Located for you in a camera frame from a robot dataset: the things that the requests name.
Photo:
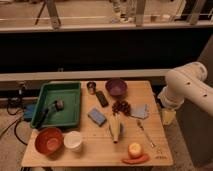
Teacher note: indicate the orange red bowl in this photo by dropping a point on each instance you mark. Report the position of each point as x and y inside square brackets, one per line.
[48, 141]

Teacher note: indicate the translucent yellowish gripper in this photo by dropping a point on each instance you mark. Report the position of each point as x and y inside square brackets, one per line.
[167, 116]

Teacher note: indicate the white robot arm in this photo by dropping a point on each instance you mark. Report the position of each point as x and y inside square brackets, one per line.
[185, 83]

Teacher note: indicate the grey blue cloth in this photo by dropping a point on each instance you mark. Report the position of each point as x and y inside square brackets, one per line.
[140, 112]

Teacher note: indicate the blue box beside table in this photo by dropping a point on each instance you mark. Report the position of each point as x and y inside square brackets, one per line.
[28, 113]

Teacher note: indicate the dark red grapes bunch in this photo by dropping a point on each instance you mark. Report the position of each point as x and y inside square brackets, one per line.
[122, 106]

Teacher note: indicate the purple bowl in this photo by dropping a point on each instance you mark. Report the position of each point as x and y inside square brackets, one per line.
[116, 87]

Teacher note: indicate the white plastic cup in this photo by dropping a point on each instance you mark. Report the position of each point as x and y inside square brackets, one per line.
[73, 141]

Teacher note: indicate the green plastic tray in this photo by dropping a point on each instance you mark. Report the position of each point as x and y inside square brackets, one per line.
[69, 116]

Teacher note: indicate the small metal cup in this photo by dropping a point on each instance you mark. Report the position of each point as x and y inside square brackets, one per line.
[91, 87]

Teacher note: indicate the black rectangular bar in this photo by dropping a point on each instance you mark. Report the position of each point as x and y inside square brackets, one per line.
[102, 99]

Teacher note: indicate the yellow corn cob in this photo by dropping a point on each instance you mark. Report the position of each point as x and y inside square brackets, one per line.
[115, 127]

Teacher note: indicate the blue sponge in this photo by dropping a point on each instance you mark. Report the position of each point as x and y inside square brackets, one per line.
[96, 116]

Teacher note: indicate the black handled dish brush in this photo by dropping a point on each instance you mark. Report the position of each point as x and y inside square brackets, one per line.
[55, 106]

